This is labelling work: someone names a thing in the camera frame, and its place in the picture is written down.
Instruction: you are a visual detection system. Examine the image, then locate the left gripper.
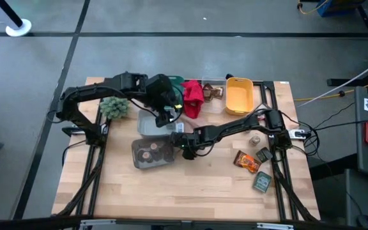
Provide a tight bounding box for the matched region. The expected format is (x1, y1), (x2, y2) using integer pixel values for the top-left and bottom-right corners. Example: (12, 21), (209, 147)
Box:
(144, 73), (181, 128)

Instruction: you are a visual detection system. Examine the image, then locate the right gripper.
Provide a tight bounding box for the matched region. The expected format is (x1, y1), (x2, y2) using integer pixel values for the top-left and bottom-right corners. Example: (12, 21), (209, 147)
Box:
(171, 127), (209, 161)

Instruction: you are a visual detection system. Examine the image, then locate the dark brown foil pouch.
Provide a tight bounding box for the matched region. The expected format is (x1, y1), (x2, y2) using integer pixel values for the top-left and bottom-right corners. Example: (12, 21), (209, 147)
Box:
(203, 82), (225, 102)

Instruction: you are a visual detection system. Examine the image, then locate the orange foil pouch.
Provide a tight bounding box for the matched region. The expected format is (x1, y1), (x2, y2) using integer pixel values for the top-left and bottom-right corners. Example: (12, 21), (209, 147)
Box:
(233, 149), (262, 174)

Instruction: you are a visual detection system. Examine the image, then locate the light grey plastic bin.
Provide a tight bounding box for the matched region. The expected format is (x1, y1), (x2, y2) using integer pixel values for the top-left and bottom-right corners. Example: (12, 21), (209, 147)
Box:
(137, 108), (177, 139)

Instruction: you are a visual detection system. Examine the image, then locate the red cloth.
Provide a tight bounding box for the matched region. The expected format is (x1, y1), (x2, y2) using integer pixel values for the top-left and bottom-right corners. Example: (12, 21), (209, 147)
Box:
(180, 79), (206, 119)

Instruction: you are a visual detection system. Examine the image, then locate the teal plastic bin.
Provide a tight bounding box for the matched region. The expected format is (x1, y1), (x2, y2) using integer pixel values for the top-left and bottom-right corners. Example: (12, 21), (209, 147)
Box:
(167, 75), (187, 96)

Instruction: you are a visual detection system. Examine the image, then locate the green artificial succulent plant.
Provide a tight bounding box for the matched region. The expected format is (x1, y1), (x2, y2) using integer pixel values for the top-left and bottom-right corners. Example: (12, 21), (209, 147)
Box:
(99, 96), (131, 121)

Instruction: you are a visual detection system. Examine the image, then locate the dark translucent plastic bin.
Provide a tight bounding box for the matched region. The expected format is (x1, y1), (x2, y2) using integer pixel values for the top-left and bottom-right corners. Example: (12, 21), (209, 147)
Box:
(131, 137), (176, 169)

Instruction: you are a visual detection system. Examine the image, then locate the dark green small box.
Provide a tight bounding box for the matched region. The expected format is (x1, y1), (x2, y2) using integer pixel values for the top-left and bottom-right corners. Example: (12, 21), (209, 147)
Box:
(255, 147), (273, 164)

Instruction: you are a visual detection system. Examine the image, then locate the yellow-orange plastic bin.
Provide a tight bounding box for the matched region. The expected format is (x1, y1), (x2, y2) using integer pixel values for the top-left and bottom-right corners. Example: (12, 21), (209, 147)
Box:
(224, 77), (255, 116)

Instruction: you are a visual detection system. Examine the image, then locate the green tin with print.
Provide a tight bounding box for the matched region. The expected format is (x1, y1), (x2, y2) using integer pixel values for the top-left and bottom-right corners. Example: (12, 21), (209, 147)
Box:
(252, 171), (273, 194)

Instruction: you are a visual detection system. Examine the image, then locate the white power strip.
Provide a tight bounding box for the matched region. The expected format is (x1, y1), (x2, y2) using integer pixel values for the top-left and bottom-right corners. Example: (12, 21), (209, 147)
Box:
(287, 127), (309, 141)

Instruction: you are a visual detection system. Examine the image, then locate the black pole, white round base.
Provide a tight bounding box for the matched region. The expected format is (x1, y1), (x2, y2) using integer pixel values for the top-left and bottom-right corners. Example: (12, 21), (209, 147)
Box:
(0, 0), (33, 37)

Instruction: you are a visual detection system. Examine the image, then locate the dark grey cabinet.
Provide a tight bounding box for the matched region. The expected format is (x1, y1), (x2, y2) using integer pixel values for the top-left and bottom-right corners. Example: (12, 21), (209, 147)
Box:
(343, 168), (368, 230)

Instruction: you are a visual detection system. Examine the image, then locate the black computer mouse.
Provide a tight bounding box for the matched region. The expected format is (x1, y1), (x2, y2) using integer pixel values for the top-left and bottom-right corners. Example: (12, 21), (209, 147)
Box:
(356, 214), (368, 230)

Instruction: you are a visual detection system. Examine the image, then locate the blue box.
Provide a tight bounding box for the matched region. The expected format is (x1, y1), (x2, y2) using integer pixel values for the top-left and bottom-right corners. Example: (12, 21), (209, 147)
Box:
(317, 0), (365, 17)

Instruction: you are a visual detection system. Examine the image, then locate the black aluminium table frame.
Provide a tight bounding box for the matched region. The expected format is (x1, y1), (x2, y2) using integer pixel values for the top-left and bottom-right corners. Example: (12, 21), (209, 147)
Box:
(51, 72), (322, 230)

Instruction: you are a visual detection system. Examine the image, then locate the yellow hanging cable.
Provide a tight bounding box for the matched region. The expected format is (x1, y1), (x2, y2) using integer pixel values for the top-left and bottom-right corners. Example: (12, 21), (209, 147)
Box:
(294, 77), (368, 102)

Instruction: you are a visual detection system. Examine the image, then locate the black floor cable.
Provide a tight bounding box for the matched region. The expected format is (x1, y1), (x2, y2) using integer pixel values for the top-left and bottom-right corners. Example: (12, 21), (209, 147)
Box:
(294, 102), (368, 157)

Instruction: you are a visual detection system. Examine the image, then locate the yellow cable at blue box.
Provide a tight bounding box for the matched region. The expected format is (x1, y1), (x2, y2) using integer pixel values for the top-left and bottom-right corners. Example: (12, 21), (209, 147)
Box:
(297, 0), (330, 16)

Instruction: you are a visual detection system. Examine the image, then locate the white cable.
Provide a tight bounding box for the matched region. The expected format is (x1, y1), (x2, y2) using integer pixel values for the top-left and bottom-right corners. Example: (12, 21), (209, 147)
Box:
(297, 53), (368, 108)

